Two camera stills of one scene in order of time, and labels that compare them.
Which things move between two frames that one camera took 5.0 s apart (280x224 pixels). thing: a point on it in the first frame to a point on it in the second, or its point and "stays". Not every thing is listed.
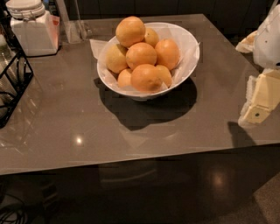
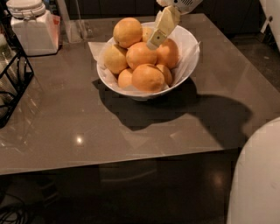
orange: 129,31 stays
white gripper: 268,44 to 184,3
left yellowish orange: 115,59 stays
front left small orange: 124,78 stays
